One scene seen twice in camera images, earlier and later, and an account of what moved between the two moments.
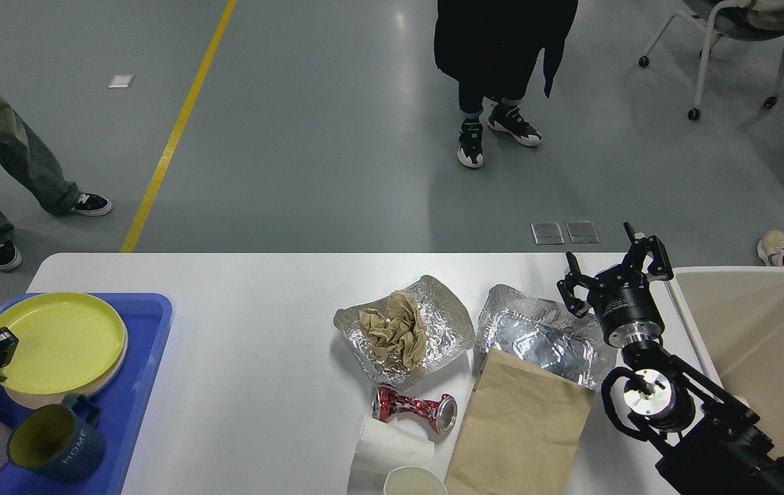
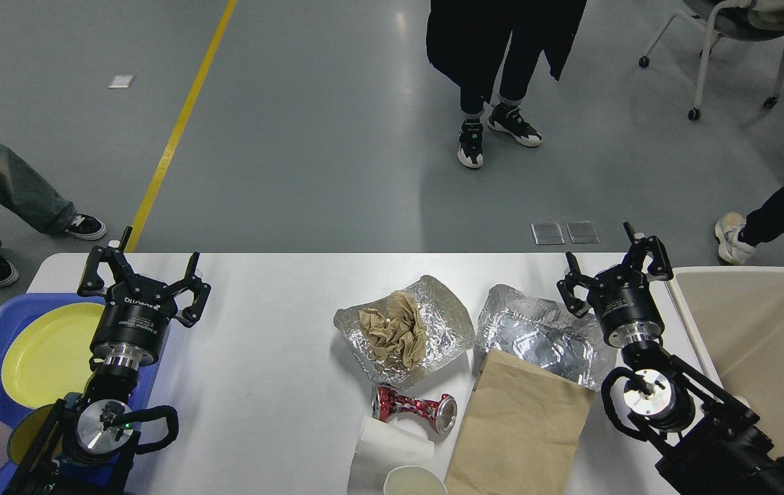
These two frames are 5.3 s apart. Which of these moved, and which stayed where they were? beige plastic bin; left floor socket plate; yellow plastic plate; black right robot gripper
Moved: yellow plastic plate
Stayed: black right robot gripper; beige plastic bin; left floor socket plate
